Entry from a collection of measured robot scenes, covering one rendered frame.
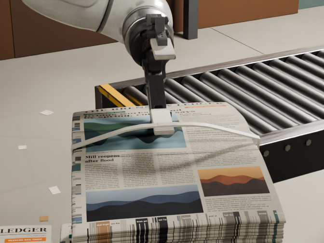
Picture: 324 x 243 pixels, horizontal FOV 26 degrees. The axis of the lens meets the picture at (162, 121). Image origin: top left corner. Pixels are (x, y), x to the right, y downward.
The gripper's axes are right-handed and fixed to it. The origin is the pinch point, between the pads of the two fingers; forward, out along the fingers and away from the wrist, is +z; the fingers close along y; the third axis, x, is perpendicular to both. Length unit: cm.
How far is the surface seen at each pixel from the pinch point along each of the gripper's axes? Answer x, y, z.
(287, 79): -49, 41, -94
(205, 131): -7.1, 8.7, -2.7
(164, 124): -0.1, 5.4, 0.7
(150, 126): 2.0, 5.5, 0.7
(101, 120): 9.0, 10.2, -10.9
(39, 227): 21.1, 35.1, -16.6
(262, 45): -113, 134, -359
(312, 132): -45, 40, -57
